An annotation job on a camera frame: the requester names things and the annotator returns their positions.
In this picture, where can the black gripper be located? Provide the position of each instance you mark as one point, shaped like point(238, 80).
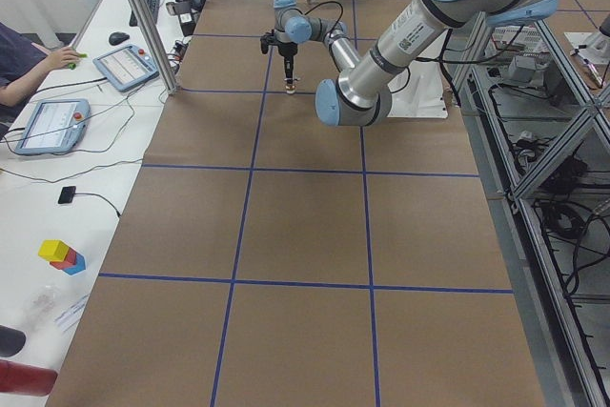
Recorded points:
point(286, 50)

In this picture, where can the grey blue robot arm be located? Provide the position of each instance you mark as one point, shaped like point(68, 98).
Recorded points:
point(360, 95)

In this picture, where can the far blue teach pendant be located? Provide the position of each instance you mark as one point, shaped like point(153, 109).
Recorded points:
point(126, 67)

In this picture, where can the blue teach pendant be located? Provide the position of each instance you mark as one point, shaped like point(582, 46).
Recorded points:
point(126, 67)
point(56, 126)

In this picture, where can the black computer mouse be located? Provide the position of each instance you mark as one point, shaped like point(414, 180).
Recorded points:
point(117, 37)

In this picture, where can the near blue teach pendant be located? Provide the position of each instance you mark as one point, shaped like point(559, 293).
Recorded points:
point(56, 126)

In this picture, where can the small black box device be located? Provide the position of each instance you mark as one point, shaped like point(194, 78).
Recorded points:
point(66, 195)

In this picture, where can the seated person dark shirt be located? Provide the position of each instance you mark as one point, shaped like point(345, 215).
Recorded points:
point(24, 67)

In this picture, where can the blue wooden block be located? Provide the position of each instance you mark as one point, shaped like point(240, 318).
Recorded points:
point(78, 267)

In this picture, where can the red wooden block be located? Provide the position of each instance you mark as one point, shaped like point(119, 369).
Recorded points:
point(68, 262)

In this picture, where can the yellow wooden block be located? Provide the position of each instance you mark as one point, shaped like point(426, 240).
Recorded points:
point(53, 250)

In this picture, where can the red cylinder object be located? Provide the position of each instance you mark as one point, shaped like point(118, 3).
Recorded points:
point(23, 379)

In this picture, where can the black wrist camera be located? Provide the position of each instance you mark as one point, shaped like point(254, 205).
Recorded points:
point(267, 41)

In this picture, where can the aluminium frame post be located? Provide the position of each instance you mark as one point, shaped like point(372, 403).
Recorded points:
point(155, 44)

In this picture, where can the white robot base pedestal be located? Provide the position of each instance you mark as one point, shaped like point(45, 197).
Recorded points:
point(418, 93)

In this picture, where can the aluminium table side frame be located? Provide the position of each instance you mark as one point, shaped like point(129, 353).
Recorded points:
point(540, 97)

